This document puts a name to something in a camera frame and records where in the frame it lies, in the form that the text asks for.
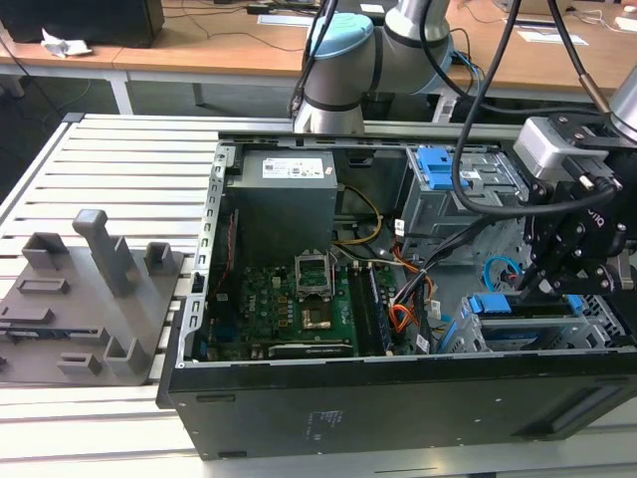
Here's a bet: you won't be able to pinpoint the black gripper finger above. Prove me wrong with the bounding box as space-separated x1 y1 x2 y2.
515 179 574 296
538 247 624 297

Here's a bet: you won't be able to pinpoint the blue disk wire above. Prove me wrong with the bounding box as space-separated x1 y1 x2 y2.
482 255 525 296

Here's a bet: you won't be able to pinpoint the hard disk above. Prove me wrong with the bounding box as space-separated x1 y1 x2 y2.
467 292 586 350

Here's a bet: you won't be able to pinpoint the metal disk bay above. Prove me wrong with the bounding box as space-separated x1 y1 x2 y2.
431 292 637 356

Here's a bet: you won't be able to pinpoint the metal drive cage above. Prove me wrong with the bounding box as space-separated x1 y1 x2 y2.
400 146 536 261

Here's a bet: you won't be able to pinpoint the blue drive cage latch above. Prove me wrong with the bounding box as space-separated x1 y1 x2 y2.
418 145 472 191

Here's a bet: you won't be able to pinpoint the RAM stick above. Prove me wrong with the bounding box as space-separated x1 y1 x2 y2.
366 266 395 356

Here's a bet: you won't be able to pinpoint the white paper sheets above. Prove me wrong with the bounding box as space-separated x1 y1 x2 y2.
501 16 589 47

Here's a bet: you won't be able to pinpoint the CPU socket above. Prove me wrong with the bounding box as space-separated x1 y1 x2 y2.
299 304 335 333

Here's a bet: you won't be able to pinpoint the metal socket cover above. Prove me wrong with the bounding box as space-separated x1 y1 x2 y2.
294 252 332 301

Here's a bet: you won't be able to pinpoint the black graphics card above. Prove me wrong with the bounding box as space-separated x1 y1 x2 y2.
267 340 357 359

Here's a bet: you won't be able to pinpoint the black open PC case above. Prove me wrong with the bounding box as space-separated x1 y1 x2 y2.
156 129 637 462

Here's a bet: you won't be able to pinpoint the grey power supply unit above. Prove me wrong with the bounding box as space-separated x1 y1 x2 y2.
226 150 340 256

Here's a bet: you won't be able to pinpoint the green motherboard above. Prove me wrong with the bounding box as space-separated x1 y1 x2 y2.
206 258 415 360

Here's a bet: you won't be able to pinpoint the white paper sheet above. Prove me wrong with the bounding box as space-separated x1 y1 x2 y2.
257 14 311 27

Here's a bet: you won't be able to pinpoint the black power strip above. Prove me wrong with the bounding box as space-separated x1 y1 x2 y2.
246 2 320 16

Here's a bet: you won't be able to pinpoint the brown wooden desk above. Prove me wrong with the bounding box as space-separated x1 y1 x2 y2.
109 0 637 125
0 34 128 117

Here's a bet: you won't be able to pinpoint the grey parts rack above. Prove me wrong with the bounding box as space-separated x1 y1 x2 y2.
0 208 186 387

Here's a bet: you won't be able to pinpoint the black box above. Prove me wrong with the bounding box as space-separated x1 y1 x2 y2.
0 0 166 50

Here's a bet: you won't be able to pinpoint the crumpled white paper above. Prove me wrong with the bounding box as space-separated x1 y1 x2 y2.
39 27 95 59

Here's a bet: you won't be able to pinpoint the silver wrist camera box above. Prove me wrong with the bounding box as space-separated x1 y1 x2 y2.
512 117 611 178

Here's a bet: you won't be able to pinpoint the black wire bundle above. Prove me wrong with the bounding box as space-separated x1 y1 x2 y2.
391 211 499 306

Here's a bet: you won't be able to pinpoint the thick black cable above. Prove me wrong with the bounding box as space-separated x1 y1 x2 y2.
451 0 578 218

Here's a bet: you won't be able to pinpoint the black cable brown plug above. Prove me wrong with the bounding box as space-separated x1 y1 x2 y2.
545 0 612 114

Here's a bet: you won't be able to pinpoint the orange wires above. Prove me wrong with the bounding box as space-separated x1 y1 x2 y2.
389 303 425 334

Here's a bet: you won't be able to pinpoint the yellow wires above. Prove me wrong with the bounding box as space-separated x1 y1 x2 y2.
331 184 384 248

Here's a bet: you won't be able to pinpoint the blue cables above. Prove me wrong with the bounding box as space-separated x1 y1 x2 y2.
453 48 488 101

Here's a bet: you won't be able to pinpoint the red wire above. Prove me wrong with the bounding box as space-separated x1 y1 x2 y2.
224 208 240 274

